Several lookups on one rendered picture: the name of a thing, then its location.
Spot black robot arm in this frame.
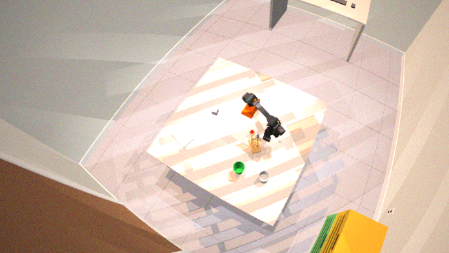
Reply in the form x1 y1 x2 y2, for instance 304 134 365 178
242 92 286 138

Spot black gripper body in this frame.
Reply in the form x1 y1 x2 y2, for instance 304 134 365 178
263 123 275 142

